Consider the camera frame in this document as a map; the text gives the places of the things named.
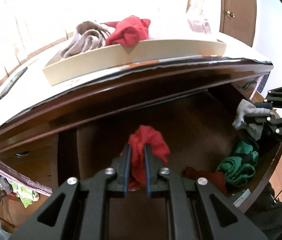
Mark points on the black smartphone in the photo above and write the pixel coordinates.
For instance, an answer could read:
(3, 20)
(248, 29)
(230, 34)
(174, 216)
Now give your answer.
(12, 82)

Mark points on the brass door knob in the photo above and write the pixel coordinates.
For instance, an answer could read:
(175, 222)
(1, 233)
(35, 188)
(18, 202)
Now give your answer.
(230, 14)

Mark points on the pale pink underwear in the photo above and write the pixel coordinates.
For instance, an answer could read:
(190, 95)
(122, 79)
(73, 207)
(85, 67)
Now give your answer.
(199, 26)

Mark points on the green underwear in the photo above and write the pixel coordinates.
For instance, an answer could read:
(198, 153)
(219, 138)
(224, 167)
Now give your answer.
(239, 167)

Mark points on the grey white underwear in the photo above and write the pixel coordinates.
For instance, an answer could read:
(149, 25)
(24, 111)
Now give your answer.
(244, 108)

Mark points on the brown wooden door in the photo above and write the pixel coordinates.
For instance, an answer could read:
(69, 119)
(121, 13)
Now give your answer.
(242, 26)

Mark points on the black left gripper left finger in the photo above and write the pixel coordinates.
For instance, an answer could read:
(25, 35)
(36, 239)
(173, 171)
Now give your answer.
(79, 209)

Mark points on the dark red underwear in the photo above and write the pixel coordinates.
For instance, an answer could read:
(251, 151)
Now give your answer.
(129, 31)

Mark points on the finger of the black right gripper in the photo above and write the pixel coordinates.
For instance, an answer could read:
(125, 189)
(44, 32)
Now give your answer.
(264, 105)
(257, 119)

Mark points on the beige dotted underwear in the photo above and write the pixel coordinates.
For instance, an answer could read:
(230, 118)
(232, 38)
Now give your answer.
(88, 35)

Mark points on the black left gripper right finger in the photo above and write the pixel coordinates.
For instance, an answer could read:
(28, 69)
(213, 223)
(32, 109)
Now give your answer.
(195, 209)

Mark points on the dark red cloth in drawer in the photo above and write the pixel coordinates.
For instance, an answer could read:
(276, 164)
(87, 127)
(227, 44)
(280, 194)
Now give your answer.
(216, 178)

